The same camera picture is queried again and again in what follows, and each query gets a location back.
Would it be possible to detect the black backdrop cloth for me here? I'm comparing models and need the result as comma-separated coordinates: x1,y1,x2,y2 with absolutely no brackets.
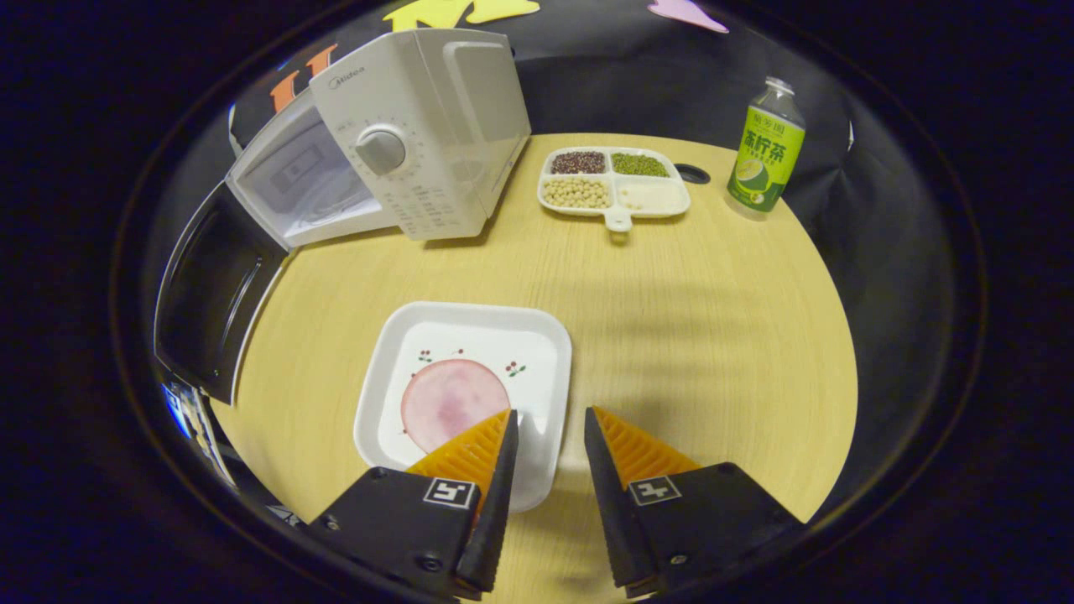
227,0,957,504

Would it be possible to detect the pink ham slice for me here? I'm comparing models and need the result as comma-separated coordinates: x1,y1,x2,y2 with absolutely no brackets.
400,359,511,454

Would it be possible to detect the white microwave oven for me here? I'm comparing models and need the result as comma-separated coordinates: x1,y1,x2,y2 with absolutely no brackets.
154,28,533,406

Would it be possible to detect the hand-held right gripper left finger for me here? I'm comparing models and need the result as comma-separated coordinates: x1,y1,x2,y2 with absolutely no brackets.
306,409,519,601

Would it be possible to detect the white divided tray of beans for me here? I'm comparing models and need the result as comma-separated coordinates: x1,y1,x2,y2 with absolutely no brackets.
537,147,692,233

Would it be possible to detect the white square plate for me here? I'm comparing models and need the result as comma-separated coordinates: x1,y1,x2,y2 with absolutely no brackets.
353,301,573,513

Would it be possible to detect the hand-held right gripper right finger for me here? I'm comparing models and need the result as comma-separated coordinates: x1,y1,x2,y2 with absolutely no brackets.
584,407,806,598

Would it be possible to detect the green tea bottle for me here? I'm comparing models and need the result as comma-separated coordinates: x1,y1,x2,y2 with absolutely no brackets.
727,76,807,215

